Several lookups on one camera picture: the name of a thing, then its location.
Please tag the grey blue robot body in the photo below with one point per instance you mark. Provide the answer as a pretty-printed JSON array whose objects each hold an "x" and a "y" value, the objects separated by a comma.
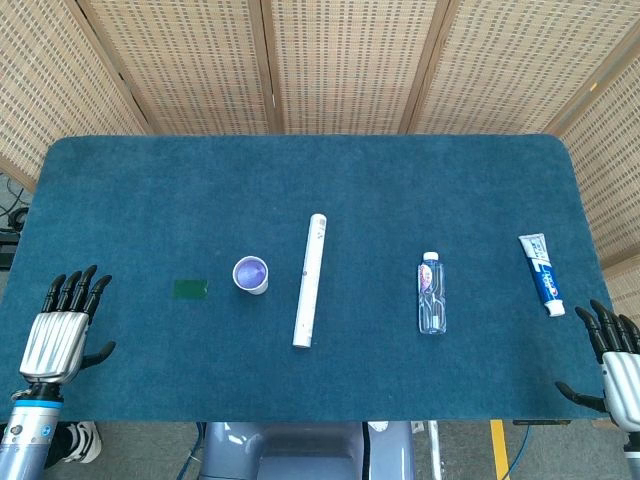
[{"x": 305, "y": 450}]

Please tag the woven bamboo screen panel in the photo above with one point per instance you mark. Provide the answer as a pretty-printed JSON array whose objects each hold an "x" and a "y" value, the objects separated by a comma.
[
  {"x": 515, "y": 65},
  {"x": 350, "y": 65},
  {"x": 190, "y": 65},
  {"x": 50, "y": 75},
  {"x": 610, "y": 165}
]

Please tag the blue white toothpaste tube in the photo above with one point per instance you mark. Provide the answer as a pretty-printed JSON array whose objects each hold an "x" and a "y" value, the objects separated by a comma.
[{"x": 543, "y": 275}]

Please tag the clear plastic water bottle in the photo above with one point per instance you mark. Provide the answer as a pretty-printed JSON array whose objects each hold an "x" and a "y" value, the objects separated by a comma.
[{"x": 432, "y": 295}]

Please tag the black device box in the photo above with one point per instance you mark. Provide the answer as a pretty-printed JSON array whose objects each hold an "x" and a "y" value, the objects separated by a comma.
[{"x": 7, "y": 247}]

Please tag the white paper cup purple inside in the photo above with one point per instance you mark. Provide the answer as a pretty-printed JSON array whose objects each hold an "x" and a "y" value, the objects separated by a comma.
[{"x": 250, "y": 275}]

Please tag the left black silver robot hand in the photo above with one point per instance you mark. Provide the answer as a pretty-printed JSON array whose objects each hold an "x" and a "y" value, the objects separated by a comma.
[{"x": 52, "y": 345}]

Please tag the blue felt table mat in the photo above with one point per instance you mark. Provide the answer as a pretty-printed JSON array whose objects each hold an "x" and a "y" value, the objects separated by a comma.
[{"x": 350, "y": 175}]

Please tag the long white tube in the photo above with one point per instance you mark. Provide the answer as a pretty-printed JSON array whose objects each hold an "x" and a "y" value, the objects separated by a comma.
[{"x": 311, "y": 280}]

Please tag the small green card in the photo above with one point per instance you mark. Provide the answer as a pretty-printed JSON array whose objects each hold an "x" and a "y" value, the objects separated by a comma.
[{"x": 190, "y": 289}]

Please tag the black white shoe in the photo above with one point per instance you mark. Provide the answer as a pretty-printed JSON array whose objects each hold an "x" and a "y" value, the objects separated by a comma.
[{"x": 82, "y": 442}]

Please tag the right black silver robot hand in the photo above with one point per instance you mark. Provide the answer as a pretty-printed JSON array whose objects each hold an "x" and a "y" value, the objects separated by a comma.
[{"x": 622, "y": 380}]

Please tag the white table leg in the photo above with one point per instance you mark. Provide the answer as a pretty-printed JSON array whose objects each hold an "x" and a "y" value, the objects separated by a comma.
[{"x": 434, "y": 450}]

